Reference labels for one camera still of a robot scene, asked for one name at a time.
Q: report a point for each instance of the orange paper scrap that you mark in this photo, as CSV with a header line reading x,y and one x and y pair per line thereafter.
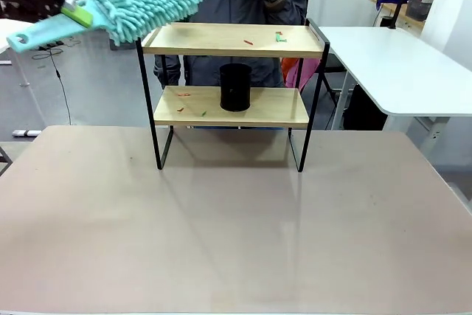
x,y
183,94

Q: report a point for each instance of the grey plastic stool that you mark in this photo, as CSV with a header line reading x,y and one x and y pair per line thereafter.
x,y
125,45

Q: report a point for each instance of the black cylindrical cup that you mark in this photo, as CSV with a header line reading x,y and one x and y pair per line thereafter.
x,y
235,88

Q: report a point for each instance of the grey mesh basket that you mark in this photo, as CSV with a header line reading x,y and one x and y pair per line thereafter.
x,y
419,7

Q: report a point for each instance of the two-tier wooden shelf black frame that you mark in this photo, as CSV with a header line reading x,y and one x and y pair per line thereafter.
x,y
228,40

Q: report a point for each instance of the wooden workbench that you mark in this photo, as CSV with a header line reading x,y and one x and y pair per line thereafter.
x,y
400,10

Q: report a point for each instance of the person's left forearm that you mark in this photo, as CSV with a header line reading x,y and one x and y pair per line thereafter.
x,y
291,9

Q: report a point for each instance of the pink and orange bag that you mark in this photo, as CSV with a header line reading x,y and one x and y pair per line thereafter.
x,y
295,71

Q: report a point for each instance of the white floor power strip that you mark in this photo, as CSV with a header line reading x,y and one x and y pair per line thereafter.
x,y
26,133

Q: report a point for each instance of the black box under table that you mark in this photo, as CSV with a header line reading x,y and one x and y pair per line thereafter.
x,y
363,108

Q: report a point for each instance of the teal microfibre duster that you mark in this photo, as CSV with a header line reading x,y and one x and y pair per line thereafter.
x,y
147,1

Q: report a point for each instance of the large white table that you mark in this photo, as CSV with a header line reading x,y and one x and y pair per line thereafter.
x,y
391,68

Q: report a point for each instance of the chunky green scrap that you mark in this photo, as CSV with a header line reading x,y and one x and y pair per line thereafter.
x,y
279,37

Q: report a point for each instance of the black metal stand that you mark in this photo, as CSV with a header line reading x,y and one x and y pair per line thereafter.
x,y
4,160

